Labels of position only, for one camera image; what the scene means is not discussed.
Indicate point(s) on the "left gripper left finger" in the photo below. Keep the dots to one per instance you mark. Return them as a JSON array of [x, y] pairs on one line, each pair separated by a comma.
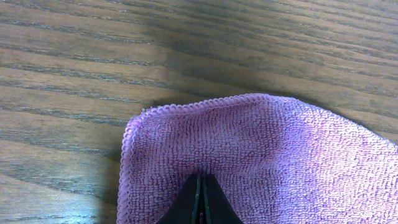
[[185, 209]]

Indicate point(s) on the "purple microfibre cloth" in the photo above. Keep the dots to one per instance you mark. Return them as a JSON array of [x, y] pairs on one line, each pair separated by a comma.
[[277, 159]]

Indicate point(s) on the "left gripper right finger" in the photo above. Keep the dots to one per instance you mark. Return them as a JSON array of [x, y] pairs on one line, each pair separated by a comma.
[[215, 207]]

